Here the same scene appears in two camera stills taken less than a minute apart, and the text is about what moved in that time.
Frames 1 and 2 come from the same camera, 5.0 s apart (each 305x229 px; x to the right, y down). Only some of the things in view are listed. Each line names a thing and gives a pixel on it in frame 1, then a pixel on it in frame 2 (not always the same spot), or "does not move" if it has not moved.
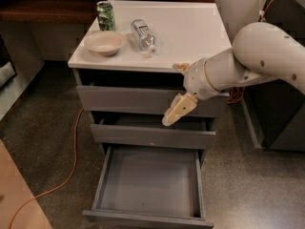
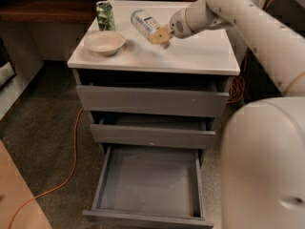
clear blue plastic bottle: [143, 35] → [144, 23]
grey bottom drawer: [150, 186] does not move
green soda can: [106, 15] does not move
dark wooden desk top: [71, 7] does not move
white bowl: [104, 43] does not move
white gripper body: [196, 78] → [177, 25]
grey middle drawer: [147, 130] does not move
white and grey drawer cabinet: [149, 172] does not move
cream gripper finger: [181, 104] → [160, 35]
